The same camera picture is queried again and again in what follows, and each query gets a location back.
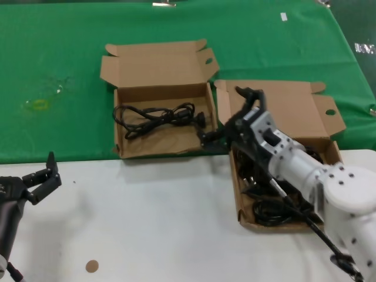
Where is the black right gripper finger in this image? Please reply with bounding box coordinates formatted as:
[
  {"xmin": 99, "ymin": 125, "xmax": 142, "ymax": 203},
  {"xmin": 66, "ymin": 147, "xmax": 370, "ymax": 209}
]
[
  {"xmin": 236, "ymin": 86, "xmax": 267, "ymax": 109},
  {"xmin": 198, "ymin": 129, "xmax": 229, "ymax": 151}
]

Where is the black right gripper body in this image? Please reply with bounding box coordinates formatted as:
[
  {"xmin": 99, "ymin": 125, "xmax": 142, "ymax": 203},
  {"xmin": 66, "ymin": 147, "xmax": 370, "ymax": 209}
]
[{"xmin": 224, "ymin": 107, "xmax": 259, "ymax": 159}]

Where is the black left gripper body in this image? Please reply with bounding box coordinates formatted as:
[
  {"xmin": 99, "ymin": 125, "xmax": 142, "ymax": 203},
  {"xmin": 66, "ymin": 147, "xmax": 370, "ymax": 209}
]
[{"xmin": 0, "ymin": 175, "xmax": 32, "ymax": 205}]

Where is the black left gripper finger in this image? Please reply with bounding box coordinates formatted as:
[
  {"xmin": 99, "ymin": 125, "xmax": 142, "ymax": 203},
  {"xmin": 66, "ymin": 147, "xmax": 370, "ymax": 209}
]
[
  {"xmin": 28, "ymin": 152, "xmax": 62, "ymax": 206},
  {"xmin": 22, "ymin": 152, "xmax": 53, "ymax": 186}
]

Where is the black power cable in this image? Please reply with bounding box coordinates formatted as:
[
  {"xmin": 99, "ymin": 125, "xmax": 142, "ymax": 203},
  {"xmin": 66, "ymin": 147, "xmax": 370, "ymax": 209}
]
[
  {"xmin": 234, "ymin": 148, "xmax": 253, "ymax": 168},
  {"xmin": 239, "ymin": 169, "xmax": 265, "ymax": 197},
  {"xmin": 253, "ymin": 199, "xmax": 312, "ymax": 227},
  {"xmin": 113, "ymin": 102, "xmax": 206, "ymax": 141}
]

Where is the open brown cardboard box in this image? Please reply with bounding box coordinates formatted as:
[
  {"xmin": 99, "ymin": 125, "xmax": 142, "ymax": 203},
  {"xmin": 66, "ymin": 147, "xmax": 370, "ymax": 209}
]
[
  {"xmin": 213, "ymin": 79, "xmax": 347, "ymax": 233},
  {"xmin": 99, "ymin": 39, "xmax": 220, "ymax": 159}
]

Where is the yellow tape square outline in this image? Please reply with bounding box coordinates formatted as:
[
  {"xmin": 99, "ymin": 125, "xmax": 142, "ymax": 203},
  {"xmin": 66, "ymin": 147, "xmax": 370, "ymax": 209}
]
[{"xmin": 31, "ymin": 99, "xmax": 50, "ymax": 112}]

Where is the crumpled shiny foil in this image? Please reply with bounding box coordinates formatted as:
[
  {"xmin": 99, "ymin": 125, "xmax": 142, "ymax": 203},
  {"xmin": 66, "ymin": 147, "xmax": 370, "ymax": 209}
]
[{"xmin": 354, "ymin": 42, "xmax": 376, "ymax": 55}]

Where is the green tablecloth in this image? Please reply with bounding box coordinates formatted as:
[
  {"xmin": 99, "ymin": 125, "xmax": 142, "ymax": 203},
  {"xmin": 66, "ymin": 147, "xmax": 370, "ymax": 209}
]
[{"xmin": 0, "ymin": 3, "xmax": 376, "ymax": 165}]

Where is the silver tipped arm cable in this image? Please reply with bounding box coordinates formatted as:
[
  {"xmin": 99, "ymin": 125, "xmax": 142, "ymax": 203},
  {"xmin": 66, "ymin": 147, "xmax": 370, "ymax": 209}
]
[{"xmin": 268, "ymin": 176, "xmax": 365, "ymax": 282}]

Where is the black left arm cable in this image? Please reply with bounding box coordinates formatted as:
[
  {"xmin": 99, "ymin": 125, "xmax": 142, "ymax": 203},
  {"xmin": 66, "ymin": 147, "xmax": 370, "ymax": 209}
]
[{"xmin": 5, "ymin": 261, "xmax": 26, "ymax": 282}]

